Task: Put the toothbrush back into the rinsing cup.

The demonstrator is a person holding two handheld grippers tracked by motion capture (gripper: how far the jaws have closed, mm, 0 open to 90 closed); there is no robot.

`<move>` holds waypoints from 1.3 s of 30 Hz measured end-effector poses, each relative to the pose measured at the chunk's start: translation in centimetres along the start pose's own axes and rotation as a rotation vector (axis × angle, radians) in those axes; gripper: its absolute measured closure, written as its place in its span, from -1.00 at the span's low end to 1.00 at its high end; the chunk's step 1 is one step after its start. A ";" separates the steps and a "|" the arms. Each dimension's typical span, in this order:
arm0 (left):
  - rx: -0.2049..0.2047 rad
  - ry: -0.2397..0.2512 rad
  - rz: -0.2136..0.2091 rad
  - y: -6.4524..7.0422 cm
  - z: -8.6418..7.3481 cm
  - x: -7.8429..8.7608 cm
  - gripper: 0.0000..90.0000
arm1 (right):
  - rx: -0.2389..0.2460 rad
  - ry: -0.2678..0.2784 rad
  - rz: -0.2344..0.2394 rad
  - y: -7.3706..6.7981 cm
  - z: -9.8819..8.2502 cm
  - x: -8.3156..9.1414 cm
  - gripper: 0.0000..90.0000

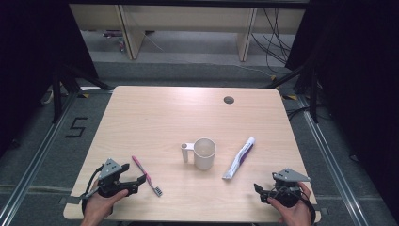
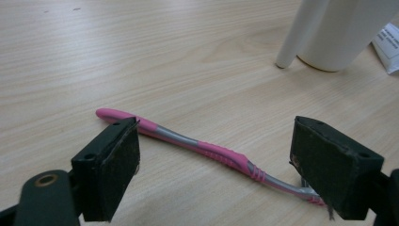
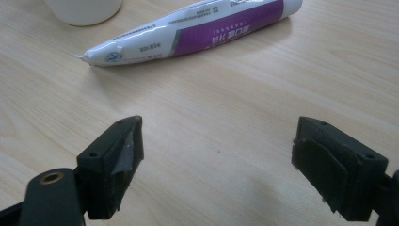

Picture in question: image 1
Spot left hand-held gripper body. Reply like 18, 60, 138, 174
79, 158, 139, 200

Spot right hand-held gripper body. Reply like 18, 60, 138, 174
263, 168, 311, 208

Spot pink toothbrush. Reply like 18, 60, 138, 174
131, 155, 164, 198

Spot white purple toothpaste tube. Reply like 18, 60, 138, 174
221, 137, 256, 181

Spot white cup with handle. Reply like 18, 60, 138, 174
180, 137, 217, 171

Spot person's right hand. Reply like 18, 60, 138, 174
267, 181, 314, 226

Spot person's left hand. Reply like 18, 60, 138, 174
81, 187, 130, 226

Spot grey tape piece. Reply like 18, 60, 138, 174
313, 202, 329, 217
58, 195, 83, 205

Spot black metal stand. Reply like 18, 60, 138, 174
265, 62, 320, 124
51, 62, 111, 124

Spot black curtain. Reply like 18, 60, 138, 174
284, 0, 399, 218
0, 0, 99, 158

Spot red items under desk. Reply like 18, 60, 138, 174
102, 29, 127, 53

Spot beige wooden desk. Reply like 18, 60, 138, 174
69, 3, 307, 62

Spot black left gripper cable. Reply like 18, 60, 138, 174
81, 164, 105, 218

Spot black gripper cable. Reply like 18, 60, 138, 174
300, 191, 317, 226
81, 164, 105, 218

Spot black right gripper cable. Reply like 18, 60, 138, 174
300, 191, 317, 226

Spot grey floor rail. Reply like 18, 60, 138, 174
296, 93, 366, 226
0, 92, 79, 226

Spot black floor cable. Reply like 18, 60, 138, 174
286, 105, 312, 122

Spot bundle of black cables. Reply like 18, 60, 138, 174
250, 8, 294, 75

